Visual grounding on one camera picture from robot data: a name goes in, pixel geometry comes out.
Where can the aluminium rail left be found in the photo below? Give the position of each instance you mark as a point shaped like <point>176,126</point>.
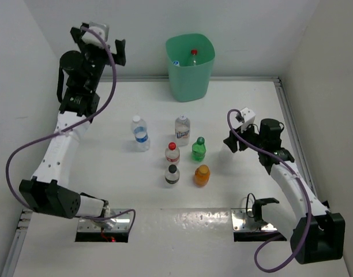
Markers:
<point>18,241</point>

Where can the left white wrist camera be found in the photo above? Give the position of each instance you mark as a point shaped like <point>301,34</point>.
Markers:
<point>101,30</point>

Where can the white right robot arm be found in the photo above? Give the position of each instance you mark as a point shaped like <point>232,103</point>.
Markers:
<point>315,233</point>

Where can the orange juice bottle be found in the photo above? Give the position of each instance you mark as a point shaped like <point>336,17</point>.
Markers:
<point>201,175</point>

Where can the Aquafina bottle white cap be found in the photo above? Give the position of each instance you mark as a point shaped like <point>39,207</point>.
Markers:
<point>140,131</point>

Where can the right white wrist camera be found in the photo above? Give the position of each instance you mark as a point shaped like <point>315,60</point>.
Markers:
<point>245,117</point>

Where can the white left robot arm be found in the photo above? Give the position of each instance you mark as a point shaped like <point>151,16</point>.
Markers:
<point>47,192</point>

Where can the metal base plate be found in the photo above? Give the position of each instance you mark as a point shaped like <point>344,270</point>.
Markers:
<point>242,223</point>
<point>119,223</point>

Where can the small red-cap cola bottle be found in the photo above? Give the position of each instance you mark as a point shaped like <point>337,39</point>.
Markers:
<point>172,153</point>

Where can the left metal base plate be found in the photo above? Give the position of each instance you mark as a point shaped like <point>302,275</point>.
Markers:
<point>119,223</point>

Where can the green soda bottle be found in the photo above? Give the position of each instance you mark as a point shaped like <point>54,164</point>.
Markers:
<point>199,150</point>

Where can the black-cap black-label bottle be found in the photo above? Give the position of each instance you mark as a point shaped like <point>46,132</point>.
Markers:
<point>172,175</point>

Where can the large red-cap cola bottle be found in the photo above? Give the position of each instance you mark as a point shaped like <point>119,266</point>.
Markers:
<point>193,57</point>

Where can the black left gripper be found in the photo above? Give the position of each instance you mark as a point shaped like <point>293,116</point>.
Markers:
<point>103,51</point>

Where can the green plastic bin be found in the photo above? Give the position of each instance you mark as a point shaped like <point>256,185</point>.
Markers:
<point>188,82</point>

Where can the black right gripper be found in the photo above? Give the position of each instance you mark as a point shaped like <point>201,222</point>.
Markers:
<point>232,142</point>

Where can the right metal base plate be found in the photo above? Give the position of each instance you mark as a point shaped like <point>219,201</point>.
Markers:
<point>242,223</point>

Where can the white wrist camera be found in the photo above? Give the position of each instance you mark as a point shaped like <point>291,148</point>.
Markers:
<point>245,117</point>
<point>101,30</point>

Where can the clear bottle colourful label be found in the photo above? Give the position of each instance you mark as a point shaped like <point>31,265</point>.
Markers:
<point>182,130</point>

